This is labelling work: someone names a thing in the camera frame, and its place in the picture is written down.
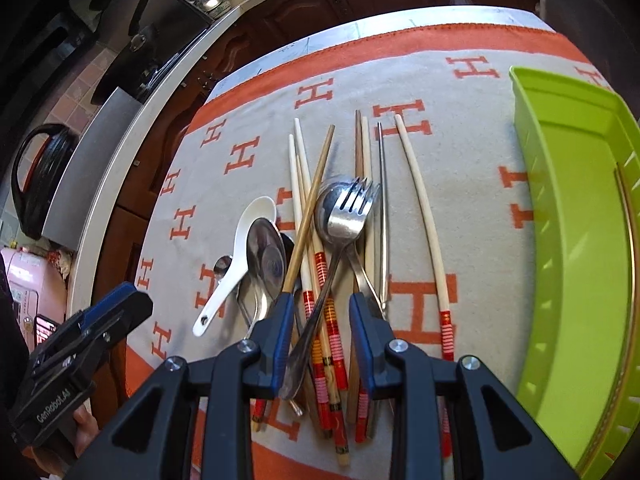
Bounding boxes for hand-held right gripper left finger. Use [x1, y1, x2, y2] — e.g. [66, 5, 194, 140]
[65, 292, 296, 480]

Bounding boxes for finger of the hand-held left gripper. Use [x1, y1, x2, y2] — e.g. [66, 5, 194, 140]
[97, 290, 154, 346]
[75, 281, 138, 331]

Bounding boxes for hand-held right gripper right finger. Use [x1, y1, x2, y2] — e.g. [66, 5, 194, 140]
[349, 292, 581, 480]

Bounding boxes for large metal spoon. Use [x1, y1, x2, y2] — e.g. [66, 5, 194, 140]
[244, 217, 288, 342]

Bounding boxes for small metal spoon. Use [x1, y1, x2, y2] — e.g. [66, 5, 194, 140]
[213, 255, 266, 333]

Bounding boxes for white ceramic soup spoon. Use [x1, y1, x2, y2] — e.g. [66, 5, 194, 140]
[193, 196, 278, 337]

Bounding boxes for metal fork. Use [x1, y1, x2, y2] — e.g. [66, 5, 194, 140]
[278, 176, 382, 402]

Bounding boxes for metal chopstick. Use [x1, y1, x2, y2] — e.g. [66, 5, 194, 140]
[380, 122, 391, 313]
[376, 121, 385, 311]

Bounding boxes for bamboo brown chopstick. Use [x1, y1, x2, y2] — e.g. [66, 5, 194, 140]
[251, 124, 337, 433]

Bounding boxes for long cream chopstick red striped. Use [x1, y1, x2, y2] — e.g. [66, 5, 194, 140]
[394, 113, 457, 461]

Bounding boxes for dark brown wooden chopstick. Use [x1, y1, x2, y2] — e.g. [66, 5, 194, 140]
[347, 109, 365, 423]

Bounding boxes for green plastic utensil tray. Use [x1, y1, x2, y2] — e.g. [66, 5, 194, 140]
[509, 66, 640, 480]

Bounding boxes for person's left hand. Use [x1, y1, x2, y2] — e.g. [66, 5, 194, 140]
[22, 402, 102, 478]

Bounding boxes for smartphone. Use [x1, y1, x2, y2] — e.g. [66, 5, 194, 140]
[34, 314, 63, 348]

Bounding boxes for pink appliance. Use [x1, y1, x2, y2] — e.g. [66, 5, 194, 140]
[0, 246, 68, 351]

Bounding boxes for stainless steel panel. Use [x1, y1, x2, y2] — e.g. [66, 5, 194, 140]
[41, 87, 142, 252]

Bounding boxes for beige orange printed blanket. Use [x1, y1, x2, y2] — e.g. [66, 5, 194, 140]
[122, 22, 617, 480]

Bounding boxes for black stove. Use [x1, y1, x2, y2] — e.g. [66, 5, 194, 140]
[90, 0, 216, 106]

